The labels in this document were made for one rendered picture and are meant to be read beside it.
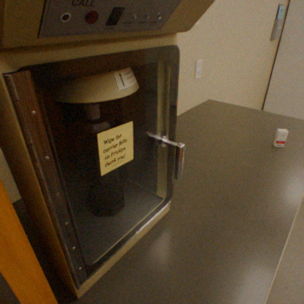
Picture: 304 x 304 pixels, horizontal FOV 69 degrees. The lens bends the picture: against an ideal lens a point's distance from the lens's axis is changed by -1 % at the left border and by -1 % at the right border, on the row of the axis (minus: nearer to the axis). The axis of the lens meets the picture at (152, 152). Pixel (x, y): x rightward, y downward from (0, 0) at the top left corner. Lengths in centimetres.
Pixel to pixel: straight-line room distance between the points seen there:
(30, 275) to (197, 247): 42
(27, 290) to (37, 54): 25
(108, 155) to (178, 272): 33
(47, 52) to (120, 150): 19
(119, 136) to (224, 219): 43
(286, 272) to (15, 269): 174
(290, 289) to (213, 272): 126
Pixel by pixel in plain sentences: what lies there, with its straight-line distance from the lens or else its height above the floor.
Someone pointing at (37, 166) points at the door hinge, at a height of 128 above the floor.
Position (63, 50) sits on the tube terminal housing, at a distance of 31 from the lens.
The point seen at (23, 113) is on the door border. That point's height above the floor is 134.
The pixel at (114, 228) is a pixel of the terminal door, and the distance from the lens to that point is 48.
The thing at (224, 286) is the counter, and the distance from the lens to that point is 58.
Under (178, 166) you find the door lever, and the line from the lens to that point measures 48.
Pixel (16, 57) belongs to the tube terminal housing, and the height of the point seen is 140.
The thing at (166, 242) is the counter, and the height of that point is 94.
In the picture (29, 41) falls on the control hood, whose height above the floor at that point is 141.
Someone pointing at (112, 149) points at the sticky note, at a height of 125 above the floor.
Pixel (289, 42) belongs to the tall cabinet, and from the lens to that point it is 325.
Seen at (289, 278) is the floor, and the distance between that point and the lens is 185.
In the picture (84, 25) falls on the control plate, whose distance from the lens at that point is 28.
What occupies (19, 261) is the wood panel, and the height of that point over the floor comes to 124.
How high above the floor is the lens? 143
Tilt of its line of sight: 31 degrees down
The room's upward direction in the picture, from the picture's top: straight up
